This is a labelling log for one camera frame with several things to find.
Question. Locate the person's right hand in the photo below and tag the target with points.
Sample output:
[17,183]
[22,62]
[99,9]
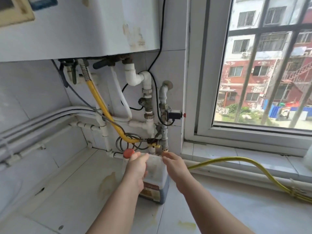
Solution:
[179,173]

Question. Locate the person's left hand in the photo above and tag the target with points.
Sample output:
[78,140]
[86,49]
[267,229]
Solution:
[135,173]

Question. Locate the plastic jug orange cap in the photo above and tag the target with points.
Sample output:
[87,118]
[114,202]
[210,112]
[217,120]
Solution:
[156,168]

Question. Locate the person's left forearm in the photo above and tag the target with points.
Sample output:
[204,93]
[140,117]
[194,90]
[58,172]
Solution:
[114,212]

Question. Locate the person's right forearm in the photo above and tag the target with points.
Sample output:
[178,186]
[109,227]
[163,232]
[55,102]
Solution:
[214,212]

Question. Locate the long white horizontal pipe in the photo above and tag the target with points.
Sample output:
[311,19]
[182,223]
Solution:
[231,175]

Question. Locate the black solenoid valve red button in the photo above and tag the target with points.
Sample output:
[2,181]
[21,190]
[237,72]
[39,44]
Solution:
[174,115]

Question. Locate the white pipe brass valve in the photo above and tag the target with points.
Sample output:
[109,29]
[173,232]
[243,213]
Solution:
[148,112]

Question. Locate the red brick apartment building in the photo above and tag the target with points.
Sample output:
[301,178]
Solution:
[237,77]

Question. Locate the grey window security bars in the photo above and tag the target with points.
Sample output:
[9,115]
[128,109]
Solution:
[252,58]

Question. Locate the white water heater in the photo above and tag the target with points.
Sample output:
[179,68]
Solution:
[85,26]

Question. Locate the white window frame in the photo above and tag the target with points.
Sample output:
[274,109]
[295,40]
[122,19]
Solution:
[202,70]

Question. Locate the group of white wall pipes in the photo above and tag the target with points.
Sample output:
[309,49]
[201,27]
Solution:
[36,119]

